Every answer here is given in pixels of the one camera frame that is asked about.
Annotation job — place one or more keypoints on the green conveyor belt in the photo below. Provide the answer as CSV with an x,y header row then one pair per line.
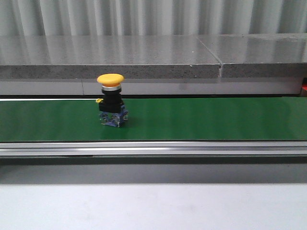
x,y
259,118

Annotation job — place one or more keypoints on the grey stone slab right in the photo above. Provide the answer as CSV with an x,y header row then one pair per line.
x,y
259,55

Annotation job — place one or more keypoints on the grey stone slab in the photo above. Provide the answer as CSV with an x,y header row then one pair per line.
x,y
86,57
259,55

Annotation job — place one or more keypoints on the grey stone slab left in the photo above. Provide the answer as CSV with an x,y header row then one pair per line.
x,y
86,57

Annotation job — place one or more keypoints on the red object behind conveyor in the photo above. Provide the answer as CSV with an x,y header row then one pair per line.
x,y
303,92

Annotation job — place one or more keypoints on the white curtain backdrop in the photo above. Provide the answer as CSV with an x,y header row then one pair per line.
x,y
152,17

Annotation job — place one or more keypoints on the aluminium conveyor side rail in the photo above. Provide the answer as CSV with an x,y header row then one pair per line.
x,y
154,148

